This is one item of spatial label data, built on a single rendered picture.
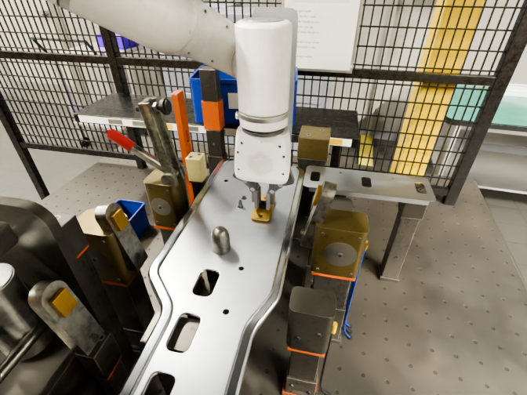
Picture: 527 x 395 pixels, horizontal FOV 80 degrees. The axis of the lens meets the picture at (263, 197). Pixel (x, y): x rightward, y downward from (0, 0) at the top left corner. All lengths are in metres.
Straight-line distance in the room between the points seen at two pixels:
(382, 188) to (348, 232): 0.24
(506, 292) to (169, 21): 1.01
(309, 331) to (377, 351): 0.32
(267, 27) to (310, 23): 0.59
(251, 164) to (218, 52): 0.20
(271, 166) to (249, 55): 0.19
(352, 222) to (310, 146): 0.31
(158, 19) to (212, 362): 0.43
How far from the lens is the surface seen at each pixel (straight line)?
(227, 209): 0.66
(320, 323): 0.52
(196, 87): 0.96
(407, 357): 0.85
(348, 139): 0.91
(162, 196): 0.69
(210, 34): 0.56
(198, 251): 0.58
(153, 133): 0.63
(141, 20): 0.45
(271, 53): 0.48
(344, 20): 1.05
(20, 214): 0.45
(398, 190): 0.77
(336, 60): 1.07
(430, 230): 1.19
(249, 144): 0.55
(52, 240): 0.45
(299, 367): 0.65
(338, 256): 0.59
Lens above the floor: 1.40
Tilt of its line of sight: 36 degrees down
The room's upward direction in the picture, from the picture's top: straight up
